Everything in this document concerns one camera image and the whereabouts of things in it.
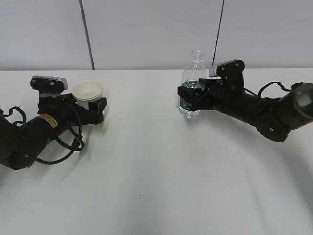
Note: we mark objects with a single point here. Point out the white paper cup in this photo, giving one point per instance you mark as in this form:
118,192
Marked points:
87,91

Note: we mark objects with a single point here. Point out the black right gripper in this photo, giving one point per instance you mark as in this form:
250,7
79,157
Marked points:
216,92

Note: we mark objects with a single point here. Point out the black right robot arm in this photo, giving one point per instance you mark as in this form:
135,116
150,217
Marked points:
273,118

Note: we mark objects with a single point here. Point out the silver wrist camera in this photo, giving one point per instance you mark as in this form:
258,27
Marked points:
229,70
48,84

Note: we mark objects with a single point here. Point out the clear water bottle green label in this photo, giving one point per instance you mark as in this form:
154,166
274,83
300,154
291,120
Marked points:
190,79

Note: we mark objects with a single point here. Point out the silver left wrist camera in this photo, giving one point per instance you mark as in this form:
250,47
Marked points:
48,84

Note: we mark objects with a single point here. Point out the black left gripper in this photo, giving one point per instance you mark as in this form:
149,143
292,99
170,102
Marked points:
61,110

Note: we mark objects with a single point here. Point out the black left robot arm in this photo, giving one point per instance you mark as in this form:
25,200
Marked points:
21,142

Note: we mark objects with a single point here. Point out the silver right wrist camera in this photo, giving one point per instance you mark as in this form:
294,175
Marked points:
229,70

